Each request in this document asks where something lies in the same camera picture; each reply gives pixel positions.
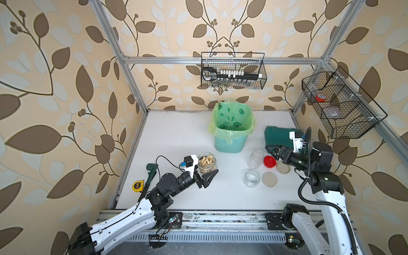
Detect red jar lid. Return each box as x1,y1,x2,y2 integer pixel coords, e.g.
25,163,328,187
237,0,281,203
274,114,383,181
263,156,277,169

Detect beige-lid jar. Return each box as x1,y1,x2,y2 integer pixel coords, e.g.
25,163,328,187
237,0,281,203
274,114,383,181
198,152,218,174
243,170,260,188

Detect beige jar lid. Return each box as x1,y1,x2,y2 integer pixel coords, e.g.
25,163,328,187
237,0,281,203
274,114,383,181
262,172,278,188
276,162,291,175

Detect green plastic trash bin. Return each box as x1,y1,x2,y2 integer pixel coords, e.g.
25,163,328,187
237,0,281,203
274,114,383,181
214,101,252,154

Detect yellow-green bin liner bag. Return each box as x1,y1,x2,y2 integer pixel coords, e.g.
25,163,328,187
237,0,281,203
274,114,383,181
209,102,256,143

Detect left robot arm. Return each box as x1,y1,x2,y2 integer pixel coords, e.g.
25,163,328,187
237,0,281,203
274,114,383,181
65,169,219,255

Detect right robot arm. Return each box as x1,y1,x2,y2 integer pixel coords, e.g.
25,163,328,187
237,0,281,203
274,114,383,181
266,142,362,255

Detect green plastic tool case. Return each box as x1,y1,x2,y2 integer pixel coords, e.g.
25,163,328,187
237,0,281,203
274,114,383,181
264,126,305,150

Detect yellow tape measure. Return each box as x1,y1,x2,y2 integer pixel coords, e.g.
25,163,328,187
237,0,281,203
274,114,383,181
132,180,144,192

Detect red object in basket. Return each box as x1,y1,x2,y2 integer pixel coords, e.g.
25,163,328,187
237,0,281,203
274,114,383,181
315,93,327,103

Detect black socket wrench set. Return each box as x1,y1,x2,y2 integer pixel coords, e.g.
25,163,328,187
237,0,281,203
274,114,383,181
201,67,263,81

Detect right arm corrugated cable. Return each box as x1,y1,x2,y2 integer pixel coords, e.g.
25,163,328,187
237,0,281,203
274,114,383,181
297,127,359,255

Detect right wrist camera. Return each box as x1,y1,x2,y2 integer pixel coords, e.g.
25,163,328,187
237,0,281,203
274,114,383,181
289,131,305,154

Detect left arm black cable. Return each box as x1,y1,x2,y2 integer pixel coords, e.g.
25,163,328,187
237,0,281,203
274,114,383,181
63,155,184,255

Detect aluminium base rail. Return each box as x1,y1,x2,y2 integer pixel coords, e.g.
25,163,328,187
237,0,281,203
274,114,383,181
93,210,358,233

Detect right wire basket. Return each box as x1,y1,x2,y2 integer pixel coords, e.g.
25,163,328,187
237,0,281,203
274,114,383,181
302,67,388,139

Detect wire basket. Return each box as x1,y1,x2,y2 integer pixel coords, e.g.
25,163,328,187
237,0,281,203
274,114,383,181
302,67,388,139
200,52,267,90

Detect back wire basket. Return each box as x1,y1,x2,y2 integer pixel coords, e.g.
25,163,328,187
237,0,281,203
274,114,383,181
200,52,267,90

